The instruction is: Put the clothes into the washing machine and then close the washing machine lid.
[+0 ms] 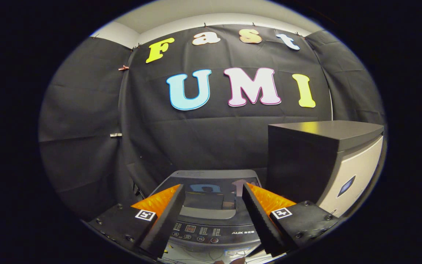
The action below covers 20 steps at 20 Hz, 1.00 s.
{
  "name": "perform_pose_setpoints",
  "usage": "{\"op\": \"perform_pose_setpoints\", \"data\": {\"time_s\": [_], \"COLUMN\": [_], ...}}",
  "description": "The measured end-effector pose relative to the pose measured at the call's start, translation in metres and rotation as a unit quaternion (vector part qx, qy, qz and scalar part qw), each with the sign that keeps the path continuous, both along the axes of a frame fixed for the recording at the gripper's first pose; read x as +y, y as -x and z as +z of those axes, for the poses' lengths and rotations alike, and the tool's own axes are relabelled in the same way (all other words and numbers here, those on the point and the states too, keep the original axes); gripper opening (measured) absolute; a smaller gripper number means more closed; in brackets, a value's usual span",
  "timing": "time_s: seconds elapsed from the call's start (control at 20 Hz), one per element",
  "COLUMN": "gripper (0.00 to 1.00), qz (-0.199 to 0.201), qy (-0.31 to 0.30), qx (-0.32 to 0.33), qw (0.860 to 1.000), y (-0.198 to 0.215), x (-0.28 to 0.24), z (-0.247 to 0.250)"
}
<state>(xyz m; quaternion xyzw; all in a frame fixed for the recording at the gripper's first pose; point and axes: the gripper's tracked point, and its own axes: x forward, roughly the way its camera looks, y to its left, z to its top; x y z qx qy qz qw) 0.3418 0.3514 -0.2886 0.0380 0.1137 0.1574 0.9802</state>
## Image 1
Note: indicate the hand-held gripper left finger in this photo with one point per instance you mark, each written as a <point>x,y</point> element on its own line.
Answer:
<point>167,216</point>

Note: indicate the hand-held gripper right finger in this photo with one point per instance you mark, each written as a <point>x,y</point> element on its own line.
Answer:
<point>260,216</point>

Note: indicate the dark grey washing machine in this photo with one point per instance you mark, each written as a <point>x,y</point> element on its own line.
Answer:
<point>214,234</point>

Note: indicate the dark glass washing machine lid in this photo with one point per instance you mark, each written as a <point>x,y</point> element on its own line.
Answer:
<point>214,198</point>

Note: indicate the beige cabinet with black top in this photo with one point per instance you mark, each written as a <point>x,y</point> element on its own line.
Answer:
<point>299,165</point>

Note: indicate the small silver clip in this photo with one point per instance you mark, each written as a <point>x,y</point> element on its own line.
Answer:
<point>115,135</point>

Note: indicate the small red clip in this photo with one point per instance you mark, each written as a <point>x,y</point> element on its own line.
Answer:
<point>123,68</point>

